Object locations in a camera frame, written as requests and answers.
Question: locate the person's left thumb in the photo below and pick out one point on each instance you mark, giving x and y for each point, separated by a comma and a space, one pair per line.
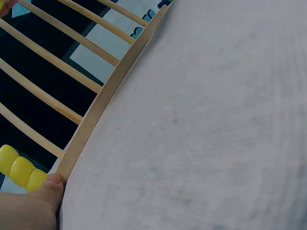
49, 196

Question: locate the wooden abacus frame with rods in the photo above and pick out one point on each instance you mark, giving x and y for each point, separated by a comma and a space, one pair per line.
108, 95

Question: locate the person's right fingers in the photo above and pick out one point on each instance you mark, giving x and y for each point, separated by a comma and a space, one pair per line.
6, 6

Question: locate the person's right hand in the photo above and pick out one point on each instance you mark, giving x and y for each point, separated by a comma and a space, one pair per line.
6, 6

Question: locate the yellow abacus bead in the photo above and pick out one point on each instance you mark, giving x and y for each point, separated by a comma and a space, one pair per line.
7, 159
21, 171
36, 179

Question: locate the person's left hand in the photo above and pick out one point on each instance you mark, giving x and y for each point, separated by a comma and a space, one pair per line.
28, 208

